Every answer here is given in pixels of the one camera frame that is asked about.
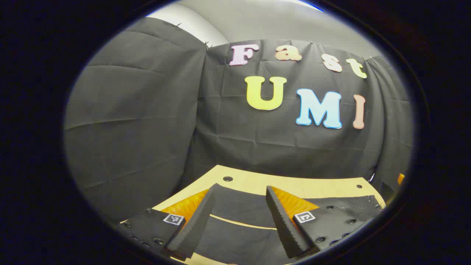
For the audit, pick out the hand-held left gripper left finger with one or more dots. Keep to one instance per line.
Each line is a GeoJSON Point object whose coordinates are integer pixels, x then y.
{"type": "Point", "coordinates": [198, 221]}

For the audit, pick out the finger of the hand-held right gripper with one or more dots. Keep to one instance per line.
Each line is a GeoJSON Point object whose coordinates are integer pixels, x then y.
{"type": "Point", "coordinates": [400, 178]}

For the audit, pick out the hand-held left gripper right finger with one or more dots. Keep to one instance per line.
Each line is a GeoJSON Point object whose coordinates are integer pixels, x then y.
{"type": "Point", "coordinates": [285, 224]}

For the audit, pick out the dark grey jeans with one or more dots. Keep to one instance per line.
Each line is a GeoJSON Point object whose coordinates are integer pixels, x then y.
{"type": "Point", "coordinates": [239, 206]}

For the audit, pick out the black backdrop cloth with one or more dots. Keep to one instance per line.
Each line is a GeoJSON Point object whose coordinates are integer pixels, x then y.
{"type": "Point", "coordinates": [235, 136]}

